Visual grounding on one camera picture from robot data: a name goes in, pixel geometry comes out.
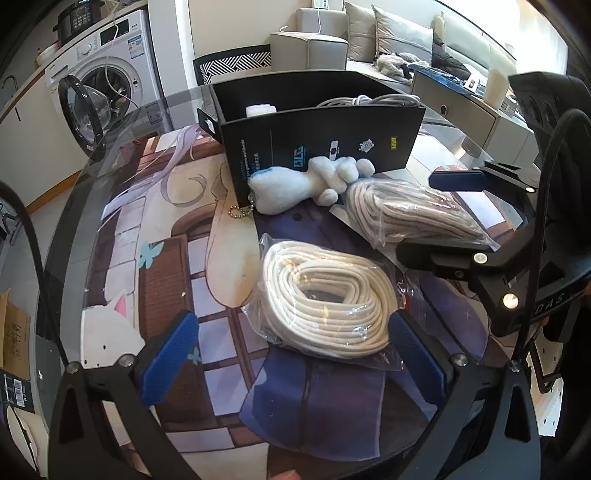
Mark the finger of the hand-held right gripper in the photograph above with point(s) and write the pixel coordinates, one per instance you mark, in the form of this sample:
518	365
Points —
434	258
457	181

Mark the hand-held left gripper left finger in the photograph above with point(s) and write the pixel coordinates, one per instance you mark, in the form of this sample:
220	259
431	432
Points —
171	360

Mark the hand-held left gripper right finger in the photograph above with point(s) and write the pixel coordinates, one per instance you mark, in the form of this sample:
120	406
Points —
415	360

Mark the black cardboard box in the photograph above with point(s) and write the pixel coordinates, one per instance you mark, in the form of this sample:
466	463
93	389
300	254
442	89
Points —
300	134

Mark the white plush toy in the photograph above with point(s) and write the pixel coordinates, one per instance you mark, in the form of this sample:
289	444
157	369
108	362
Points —
277	189

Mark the white plastic adapter pieces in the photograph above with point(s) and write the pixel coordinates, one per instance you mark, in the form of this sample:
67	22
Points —
261	110

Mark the person's left hand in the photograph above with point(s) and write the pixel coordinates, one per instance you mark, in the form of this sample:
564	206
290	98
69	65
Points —
284	474

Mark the beige side cabinet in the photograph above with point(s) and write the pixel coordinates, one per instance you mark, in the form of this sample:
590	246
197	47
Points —
461	108

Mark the white cylinder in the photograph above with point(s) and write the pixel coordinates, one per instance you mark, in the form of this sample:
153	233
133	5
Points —
495	87

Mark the printed desk mat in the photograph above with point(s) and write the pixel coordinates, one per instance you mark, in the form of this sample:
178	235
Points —
194	258

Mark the black jacket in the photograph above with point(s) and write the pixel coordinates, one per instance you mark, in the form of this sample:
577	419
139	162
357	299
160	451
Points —
450	62

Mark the grey furry cloth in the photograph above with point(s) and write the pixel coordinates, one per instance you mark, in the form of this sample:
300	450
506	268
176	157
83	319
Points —
397	62

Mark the white perforated panel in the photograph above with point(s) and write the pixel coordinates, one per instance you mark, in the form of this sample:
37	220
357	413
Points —
549	406

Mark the pale green pillow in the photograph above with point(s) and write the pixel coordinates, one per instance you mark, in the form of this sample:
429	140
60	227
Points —
441	30

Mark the wide grey pillow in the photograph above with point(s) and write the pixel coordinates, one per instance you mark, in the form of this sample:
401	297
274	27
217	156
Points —
401	34

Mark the black box with barcode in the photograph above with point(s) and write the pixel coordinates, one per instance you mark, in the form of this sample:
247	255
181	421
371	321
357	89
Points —
16	392

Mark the flat brown cardboard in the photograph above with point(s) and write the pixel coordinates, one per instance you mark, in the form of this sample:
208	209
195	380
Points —
14	332

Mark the narrow grey pillow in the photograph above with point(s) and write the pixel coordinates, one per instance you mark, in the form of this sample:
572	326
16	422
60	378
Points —
360	32

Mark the grey sofa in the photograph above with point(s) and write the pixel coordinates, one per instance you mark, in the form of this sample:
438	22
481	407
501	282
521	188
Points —
314	50

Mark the black white patterned chair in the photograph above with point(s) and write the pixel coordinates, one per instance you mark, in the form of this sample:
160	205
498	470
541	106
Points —
235	62

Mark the white kitchen counter cabinet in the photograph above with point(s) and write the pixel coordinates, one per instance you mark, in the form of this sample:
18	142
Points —
23	152

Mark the white washing machine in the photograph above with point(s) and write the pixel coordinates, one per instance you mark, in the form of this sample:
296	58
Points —
124	55

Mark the white bowl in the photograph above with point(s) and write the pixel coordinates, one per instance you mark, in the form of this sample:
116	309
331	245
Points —
46	55

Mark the black pressure cooker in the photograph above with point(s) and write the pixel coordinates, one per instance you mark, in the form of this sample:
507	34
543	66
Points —
78	16

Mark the small white frame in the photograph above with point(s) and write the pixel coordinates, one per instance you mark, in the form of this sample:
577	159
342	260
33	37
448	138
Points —
473	82

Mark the wall power strip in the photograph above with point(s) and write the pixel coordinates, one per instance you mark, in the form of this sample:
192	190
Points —
323	3

